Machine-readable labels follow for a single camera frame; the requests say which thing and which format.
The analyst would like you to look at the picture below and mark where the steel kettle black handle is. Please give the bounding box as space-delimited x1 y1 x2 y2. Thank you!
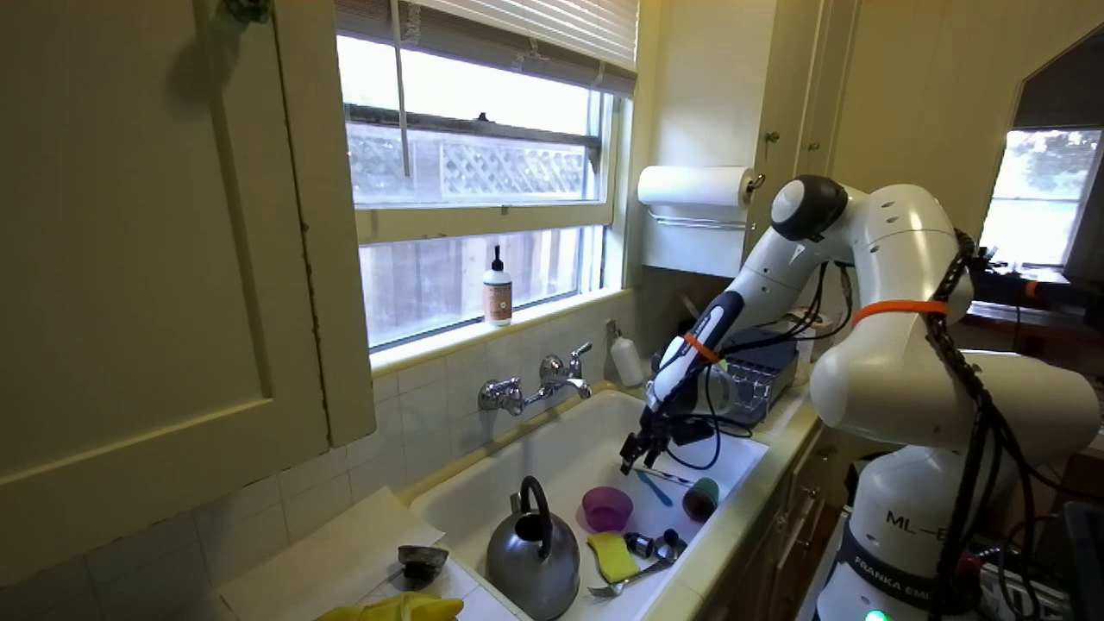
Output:
486 475 580 621

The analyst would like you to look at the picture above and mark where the white sink basin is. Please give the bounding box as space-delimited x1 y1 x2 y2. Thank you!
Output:
414 394 766 621

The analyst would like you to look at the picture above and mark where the chrome sink faucet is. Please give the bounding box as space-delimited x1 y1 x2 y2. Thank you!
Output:
476 343 591 419

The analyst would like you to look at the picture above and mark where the grey dish rack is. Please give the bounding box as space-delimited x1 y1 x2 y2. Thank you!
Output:
700 331 795 429

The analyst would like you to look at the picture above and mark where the green and purple cup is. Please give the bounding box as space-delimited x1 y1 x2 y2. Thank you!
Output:
683 475 722 525

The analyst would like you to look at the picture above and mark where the orange soap pump bottle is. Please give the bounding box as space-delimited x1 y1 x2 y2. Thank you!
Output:
483 249 515 325

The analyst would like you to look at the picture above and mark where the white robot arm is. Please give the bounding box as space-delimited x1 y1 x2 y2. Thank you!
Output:
622 177 1100 621

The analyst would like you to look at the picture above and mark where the blue plastic knife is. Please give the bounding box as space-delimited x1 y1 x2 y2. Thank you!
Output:
633 468 672 506

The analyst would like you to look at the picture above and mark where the purple plastic bowl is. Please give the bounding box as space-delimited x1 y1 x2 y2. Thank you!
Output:
580 488 633 530

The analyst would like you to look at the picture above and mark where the yellow sponge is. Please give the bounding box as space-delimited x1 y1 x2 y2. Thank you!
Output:
585 530 638 583

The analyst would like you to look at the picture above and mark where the small metal strainer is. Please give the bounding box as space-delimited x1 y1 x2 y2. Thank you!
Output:
398 546 447 586

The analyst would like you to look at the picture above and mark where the paper towel roll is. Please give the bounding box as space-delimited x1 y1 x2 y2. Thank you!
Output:
638 167 763 207

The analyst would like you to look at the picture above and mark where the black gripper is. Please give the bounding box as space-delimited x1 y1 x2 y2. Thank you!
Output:
622 406 685 468

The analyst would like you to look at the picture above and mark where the white soap dispenser bottle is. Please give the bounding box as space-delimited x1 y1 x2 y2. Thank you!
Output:
611 329 649 385

